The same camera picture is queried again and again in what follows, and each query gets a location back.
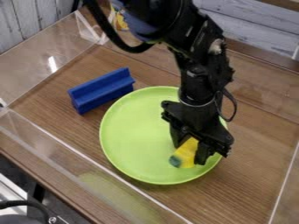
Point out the clear acrylic front wall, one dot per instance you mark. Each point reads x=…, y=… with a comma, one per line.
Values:
x=104, y=198

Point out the clear acrylic corner bracket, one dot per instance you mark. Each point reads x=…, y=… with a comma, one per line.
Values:
x=87, y=30

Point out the green plastic plate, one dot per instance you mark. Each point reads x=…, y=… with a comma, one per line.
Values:
x=136, y=142

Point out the blue plastic block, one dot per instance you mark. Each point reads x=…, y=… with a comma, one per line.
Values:
x=98, y=91

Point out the yellow labelled tin can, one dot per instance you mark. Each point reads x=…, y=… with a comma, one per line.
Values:
x=119, y=22

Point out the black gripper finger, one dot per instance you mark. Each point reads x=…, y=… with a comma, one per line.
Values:
x=204, y=152
x=179, y=135

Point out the yellow toy banana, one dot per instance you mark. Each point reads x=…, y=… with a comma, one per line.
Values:
x=183, y=156

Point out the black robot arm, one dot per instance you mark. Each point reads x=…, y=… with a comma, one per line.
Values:
x=174, y=22

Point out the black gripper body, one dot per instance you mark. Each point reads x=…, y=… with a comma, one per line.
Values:
x=203, y=124

